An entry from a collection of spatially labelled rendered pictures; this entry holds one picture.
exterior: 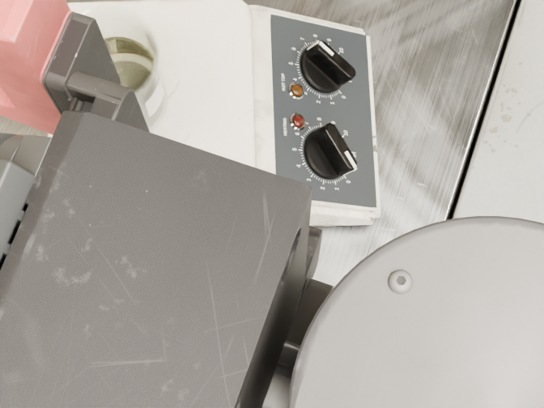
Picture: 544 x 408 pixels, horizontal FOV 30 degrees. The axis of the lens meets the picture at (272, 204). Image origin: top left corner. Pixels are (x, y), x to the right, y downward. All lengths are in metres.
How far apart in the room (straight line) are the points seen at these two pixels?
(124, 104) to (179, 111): 0.37
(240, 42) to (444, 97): 0.16
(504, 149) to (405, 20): 0.11
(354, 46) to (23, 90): 0.43
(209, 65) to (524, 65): 0.23
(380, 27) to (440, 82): 0.06
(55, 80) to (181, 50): 0.36
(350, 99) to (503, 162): 0.11
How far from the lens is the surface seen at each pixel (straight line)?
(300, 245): 0.15
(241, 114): 0.59
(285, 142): 0.61
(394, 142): 0.68
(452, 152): 0.68
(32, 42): 0.24
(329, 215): 0.62
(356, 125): 0.64
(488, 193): 0.68
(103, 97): 0.22
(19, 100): 0.27
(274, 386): 0.22
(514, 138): 0.70
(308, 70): 0.63
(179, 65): 0.60
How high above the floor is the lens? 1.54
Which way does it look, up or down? 75 degrees down
